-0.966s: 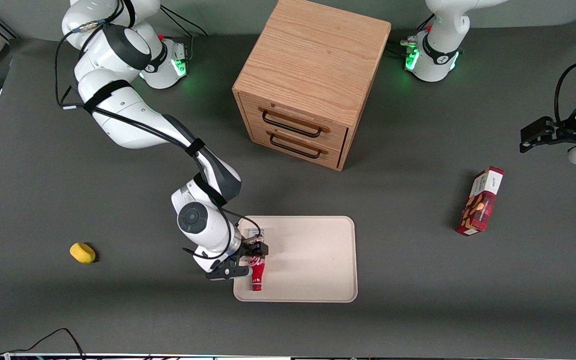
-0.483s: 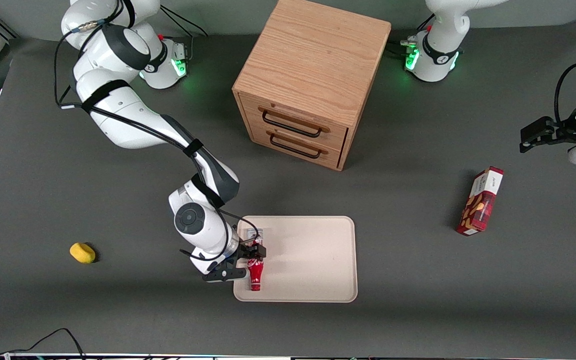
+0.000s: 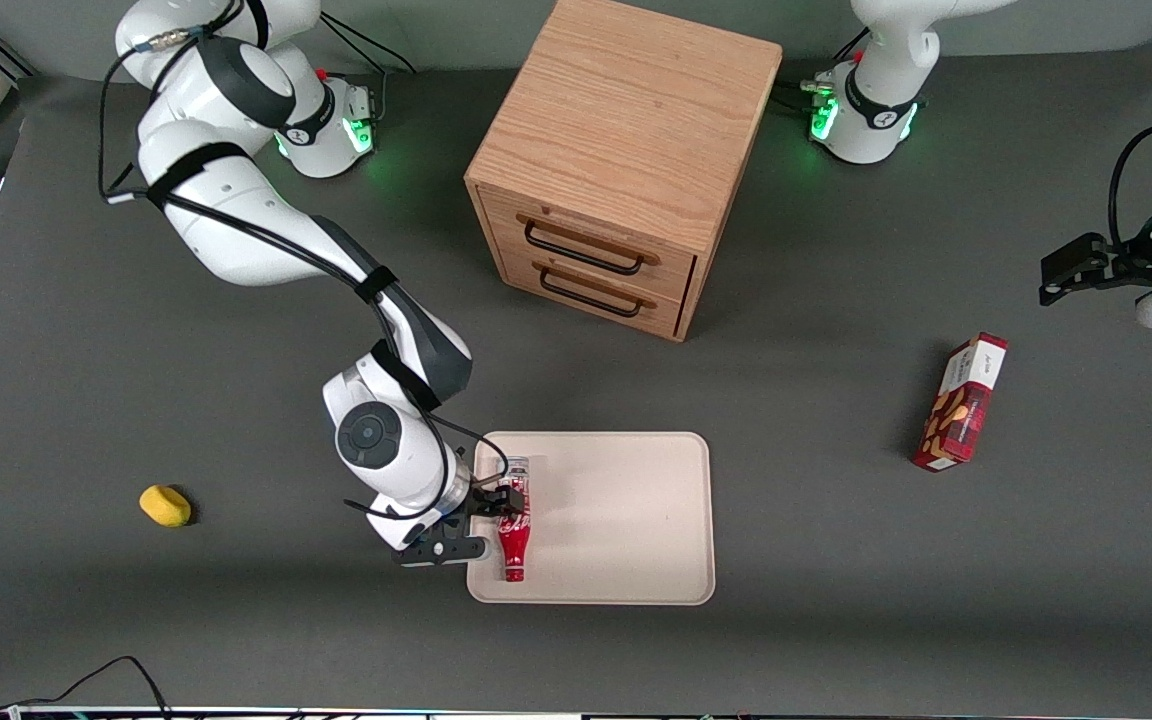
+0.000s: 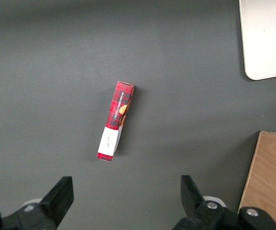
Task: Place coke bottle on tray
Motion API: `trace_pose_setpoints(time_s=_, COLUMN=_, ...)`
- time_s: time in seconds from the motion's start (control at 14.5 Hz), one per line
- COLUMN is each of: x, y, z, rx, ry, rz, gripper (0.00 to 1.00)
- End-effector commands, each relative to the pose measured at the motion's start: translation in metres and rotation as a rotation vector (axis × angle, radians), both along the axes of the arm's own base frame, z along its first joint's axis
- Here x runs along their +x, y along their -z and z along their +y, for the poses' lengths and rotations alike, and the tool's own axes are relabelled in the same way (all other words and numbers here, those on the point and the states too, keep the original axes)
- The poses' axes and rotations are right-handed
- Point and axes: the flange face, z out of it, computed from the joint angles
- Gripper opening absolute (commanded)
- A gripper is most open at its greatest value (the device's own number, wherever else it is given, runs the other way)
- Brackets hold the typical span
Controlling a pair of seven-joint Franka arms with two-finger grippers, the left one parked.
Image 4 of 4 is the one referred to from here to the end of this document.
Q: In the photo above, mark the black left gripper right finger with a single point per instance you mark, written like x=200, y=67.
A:
x=195, y=208

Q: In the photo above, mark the wooden drawer cabinet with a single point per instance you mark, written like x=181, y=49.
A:
x=271, y=167

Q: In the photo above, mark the red plaid cookie box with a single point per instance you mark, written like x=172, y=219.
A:
x=116, y=115

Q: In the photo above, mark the beige rectangular tray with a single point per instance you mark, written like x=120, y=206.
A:
x=267, y=36

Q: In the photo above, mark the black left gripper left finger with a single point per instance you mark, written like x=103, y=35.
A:
x=54, y=206

